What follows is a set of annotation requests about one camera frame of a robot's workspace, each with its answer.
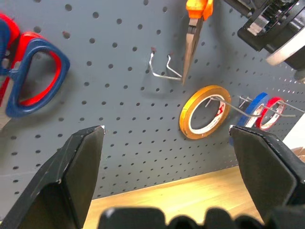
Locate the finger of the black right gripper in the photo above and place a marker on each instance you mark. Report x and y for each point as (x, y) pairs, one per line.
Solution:
(238, 6)

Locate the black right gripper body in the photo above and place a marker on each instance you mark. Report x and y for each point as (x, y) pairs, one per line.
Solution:
(278, 26)

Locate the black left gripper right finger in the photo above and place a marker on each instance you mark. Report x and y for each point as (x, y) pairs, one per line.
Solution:
(267, 167)

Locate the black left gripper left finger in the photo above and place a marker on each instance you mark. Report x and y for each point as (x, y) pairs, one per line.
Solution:
(50, 181)

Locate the red tape roll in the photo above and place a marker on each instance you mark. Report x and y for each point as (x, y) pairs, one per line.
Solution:
(270, 105)

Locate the blue tape roll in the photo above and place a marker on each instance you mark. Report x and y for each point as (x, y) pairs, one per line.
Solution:
(253, 105)

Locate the yellow tape roll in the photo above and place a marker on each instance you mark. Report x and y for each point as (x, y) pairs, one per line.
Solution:
(190, 108)

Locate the grey pegboard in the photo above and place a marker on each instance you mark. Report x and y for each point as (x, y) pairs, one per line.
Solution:
(133, 124)

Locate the brown cardboard box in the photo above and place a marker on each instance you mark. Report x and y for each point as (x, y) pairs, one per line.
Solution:
(299, 154)

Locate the long metal peg hook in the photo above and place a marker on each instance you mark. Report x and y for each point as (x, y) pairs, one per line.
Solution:
(238, 110)
(294, 107)
(274, 112)

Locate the red and blue scissors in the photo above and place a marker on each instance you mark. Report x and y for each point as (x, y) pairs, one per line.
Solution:
(35, 78)

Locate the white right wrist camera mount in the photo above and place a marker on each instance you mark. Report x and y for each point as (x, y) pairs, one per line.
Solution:
(284, 52)

